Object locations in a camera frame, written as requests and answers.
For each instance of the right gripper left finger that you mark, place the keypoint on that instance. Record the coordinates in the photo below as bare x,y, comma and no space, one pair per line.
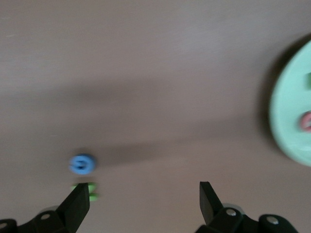
73,213

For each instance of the green letter B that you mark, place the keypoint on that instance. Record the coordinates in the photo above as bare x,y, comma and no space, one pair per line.
308,80

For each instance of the blue letter G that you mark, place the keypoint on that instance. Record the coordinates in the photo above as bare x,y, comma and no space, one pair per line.
82,163

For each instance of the red letter G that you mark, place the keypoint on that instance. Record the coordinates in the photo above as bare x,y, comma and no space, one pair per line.
305,121

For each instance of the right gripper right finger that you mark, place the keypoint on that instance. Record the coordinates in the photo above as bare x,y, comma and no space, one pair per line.
218,218

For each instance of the green letter N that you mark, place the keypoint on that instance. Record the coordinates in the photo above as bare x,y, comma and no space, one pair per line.
93,193

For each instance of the light green plate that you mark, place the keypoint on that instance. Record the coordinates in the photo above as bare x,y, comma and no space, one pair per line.
291,97

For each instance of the brown table cover mat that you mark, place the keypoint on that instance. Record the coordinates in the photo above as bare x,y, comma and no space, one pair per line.
145,72

